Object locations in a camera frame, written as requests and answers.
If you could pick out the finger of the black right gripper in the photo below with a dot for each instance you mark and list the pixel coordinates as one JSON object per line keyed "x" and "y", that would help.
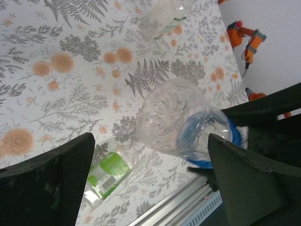
{"x": 210, "y": 180}
{"x": 270, "y": 106}

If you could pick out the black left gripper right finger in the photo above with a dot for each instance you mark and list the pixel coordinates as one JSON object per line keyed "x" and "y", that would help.
{"x": 254, "y": 197}

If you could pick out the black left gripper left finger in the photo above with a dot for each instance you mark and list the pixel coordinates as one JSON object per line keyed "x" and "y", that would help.
{"x": 35, "y": 193}

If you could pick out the floral table cloth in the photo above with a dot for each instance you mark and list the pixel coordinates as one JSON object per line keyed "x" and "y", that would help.
{"x": 70, "y": 94}

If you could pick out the clear bottle white-green label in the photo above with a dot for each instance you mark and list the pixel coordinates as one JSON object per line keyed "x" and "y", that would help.
{"x": 160, "y": 21}

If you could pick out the clear bottle blue label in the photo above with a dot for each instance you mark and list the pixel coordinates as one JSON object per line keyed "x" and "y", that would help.
{"x": 169, "y": 117}

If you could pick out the wide aluminium base rail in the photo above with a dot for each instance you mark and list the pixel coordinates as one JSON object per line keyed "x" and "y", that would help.
{"x": 176, "y": 204}

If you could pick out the clear bottle green label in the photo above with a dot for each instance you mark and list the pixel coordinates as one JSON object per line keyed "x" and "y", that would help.
{"x": 110, "y": 164}

